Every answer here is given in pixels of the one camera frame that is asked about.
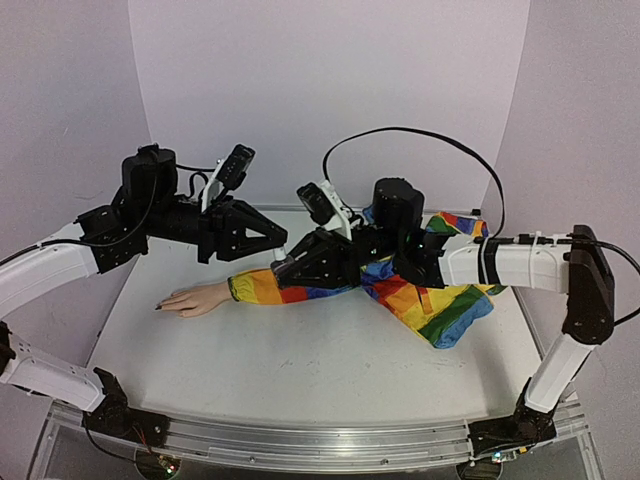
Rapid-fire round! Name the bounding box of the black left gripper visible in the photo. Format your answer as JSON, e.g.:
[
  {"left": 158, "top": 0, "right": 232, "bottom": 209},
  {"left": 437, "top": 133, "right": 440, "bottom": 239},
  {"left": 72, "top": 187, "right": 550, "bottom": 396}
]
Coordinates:
[{"left": 143, "top": 196, "right": 292, "bottom": 266}]

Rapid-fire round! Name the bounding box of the purple nail polish bottle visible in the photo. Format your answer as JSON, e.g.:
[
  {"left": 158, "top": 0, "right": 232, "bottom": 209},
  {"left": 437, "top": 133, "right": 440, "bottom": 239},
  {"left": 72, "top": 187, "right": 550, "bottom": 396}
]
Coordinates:
[{"left": 270, "top": 260, "right": 289, "bottom": 277}]

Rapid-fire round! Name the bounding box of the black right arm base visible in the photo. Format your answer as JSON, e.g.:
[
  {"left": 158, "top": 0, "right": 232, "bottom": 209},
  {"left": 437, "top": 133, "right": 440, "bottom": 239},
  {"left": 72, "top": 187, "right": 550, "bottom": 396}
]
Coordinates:
[{"left": 468, "top": 381, "right": 557, "bottom": 458}]

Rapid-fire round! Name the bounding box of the mannequin hand with forearm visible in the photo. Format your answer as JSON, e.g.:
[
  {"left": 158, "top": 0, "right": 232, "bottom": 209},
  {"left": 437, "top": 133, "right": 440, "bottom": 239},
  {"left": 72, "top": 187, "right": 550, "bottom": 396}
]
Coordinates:
[{"left": 155, "top": 283, "right": 232, "bottom": 318}]

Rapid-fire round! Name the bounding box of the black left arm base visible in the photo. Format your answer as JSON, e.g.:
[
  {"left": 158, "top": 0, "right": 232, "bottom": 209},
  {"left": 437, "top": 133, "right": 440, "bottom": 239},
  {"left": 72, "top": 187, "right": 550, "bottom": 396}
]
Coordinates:
[{"left": 82, "top": 367, "right": 170, "bottom": 448}]

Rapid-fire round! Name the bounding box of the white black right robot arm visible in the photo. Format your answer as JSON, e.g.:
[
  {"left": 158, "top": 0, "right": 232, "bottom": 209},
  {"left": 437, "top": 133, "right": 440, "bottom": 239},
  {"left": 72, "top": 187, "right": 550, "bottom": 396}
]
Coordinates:
[{"left": 271, "top": 178, "right": 615, "bottom": 413}]

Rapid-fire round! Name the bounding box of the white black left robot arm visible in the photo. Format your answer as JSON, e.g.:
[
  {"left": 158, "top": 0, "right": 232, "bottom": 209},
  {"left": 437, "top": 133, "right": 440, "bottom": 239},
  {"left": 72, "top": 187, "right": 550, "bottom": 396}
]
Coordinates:
[{"left": 1, "top": 144, "right": 288, "bottom": 437}]

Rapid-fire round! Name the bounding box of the rainbow striped jacket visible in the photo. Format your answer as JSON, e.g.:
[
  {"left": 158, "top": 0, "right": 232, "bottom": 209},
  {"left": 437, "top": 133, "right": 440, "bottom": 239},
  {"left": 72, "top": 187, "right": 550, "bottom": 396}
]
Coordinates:
[{"left": 227, "top": 204, "right": 511, "bottom": 350}]

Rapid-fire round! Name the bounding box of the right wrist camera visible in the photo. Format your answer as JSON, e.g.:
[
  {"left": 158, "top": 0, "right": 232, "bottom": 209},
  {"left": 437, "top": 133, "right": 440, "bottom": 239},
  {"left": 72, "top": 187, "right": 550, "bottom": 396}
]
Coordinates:
[{"left": 296, "top": 180, "right": 359, "bottom": 241}]

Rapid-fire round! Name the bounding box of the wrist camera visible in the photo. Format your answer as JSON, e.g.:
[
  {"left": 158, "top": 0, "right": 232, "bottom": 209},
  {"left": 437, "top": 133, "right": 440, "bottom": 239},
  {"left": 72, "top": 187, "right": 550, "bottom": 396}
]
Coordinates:
[
  {"left": 200, "top": 144, "right": 255, "bottom": 213},
  {"left": 296, "top": 180, "right": 359, "bottom": 241}
]

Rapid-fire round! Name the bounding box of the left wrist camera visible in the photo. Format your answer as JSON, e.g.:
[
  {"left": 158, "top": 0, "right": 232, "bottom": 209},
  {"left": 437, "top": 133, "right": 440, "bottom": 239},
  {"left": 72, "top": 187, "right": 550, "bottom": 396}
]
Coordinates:
[{"left": 200, "top": 144, "right": 255, "bottom": 213}]

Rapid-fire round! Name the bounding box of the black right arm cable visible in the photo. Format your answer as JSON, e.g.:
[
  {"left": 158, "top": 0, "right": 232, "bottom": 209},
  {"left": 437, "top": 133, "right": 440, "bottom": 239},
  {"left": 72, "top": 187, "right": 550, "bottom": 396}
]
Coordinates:
[{"left": 322, "top": 127, "right": 640, "bottom": 326}]

